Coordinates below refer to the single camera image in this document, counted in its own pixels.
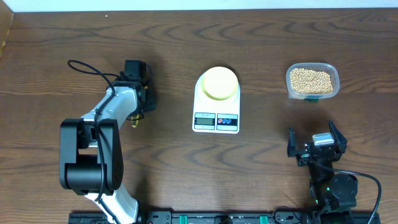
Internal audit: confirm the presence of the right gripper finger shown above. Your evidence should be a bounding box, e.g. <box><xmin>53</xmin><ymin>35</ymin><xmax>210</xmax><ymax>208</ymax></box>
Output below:
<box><xmin>328</xmin><ymin>120</ymin><xmax>348</xmax><ymax>153</ymax></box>
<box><xmin>287</xmin><ymin>127</ymin><xmax>296</xmax><ymax>157</ymax></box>

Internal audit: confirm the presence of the yellow scoop spoon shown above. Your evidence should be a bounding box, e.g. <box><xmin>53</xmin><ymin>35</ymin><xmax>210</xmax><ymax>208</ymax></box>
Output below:
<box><xmin>131</xmin><ymin>114</ymin><xmax>139</xmax><ymax>128</ymax></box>

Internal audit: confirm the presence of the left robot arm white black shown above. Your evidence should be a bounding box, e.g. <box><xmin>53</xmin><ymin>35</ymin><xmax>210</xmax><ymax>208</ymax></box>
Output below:
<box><xmin>59</xmin><ymin>60</ymin><xmax>156</xmax><ymax>223</ymax></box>

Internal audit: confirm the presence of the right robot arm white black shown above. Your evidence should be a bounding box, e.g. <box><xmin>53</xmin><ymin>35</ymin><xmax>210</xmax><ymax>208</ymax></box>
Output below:
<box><xmin>287</xmin><ymin>121</ymin><xmax>358</xmax><ymax>223</ymax></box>

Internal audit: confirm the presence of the white digital kitchen scale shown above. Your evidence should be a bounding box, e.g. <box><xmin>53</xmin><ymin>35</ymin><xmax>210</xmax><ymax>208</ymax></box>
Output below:
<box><xmin>192</xmin><ymin>74</ymin><xmax>241</xmax><ymax>134</ymax></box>

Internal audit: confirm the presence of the yellow plastic bowl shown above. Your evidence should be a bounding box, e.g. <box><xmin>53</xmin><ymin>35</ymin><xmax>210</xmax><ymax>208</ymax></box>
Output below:
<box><xmin>201</xmin><ymin>67</ymin><xmax>239</xmax><ymax>101</ymax></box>

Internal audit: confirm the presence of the green tape label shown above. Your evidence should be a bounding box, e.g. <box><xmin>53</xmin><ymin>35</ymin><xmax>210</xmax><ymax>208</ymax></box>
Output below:
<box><xmin>304</xmin><ymin>98</ymin><xmax>319</xmax><ymax>103</ymax></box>

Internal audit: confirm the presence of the pile of soybeans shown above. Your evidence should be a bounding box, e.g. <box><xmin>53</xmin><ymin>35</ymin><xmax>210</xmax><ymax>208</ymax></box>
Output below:
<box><xmin>290</xmin><ymin>68</ymin><xmax>333</xmax><ymax>94</ymax></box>

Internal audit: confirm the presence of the clear plastic container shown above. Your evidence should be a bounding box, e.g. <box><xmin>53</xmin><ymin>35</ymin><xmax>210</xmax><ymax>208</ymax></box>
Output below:
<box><xmin>286</xmin><ymin>63</ymin><xmax>340</xmax><ymax>101</ymax></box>

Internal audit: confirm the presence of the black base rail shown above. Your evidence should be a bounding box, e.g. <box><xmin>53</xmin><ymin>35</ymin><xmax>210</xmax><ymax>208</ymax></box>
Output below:
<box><xmin>67</xmin><ymin>210</ymin><xmax>371</xmax><ymax>224</ymax></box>

